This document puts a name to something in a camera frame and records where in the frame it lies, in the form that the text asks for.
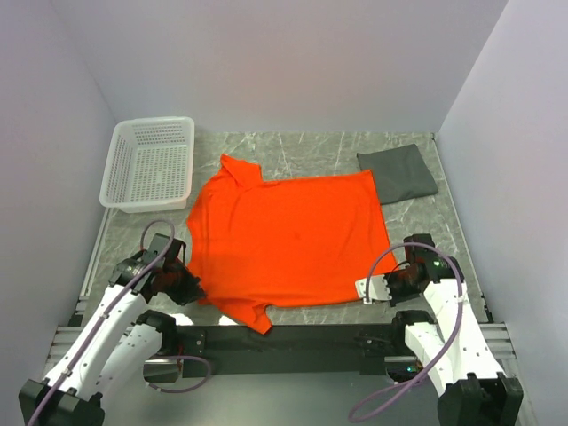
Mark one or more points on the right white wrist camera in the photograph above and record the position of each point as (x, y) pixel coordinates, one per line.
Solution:
(374, 289)

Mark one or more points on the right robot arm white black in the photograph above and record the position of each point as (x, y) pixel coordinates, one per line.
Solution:
(472, 387)

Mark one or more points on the folded dark grey t shirt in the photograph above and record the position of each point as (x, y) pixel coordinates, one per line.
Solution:
(400, 174)

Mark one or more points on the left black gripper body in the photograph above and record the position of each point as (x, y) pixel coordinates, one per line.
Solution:
(181, 283)

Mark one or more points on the aluminium rail frame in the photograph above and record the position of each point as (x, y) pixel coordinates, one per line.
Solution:
(496, 335)

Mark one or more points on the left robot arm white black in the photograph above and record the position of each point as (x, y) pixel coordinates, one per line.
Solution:
(121, 336)

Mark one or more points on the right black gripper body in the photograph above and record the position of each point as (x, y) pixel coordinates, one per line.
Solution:
(400, 286)

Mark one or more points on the black base crossbar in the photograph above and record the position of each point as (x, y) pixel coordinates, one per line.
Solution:
(368, 349)

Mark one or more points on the white perforated plastic basket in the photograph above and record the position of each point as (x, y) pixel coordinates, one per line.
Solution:
(149, 165)

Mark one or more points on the orange t shirt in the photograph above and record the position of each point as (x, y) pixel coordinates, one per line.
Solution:
(286, 243)

